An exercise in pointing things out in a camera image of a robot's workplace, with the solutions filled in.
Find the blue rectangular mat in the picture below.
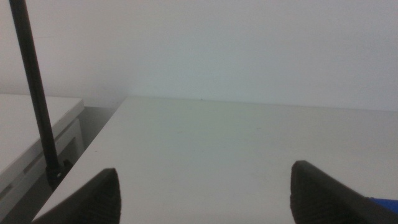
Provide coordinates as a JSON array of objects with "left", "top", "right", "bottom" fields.
[{"left": 366, "top": 196, "right": 398, "bottom": 215}]

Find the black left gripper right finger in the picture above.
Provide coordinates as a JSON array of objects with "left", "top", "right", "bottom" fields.
[{"left": 289, "top": 160, "right": 398, "bottom": 224}]

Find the black stand pole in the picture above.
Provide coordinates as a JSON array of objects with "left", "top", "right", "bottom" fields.
[{"left": 8, "top": 0, "right": 60, "bottom": 171}]

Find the black pole clamp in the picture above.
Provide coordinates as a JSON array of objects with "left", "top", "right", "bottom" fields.
[{"left": 45, "top": 159, "right": 74, "bottom": 190}]

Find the white side table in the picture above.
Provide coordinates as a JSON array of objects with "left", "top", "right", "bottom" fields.
[{"left": 0, "top": 93, "right": 86, "bottom": 220}]

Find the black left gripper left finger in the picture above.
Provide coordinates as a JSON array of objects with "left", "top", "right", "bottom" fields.
[{"left": 30, "top": 167, "right": 123, "bottom": 224}]

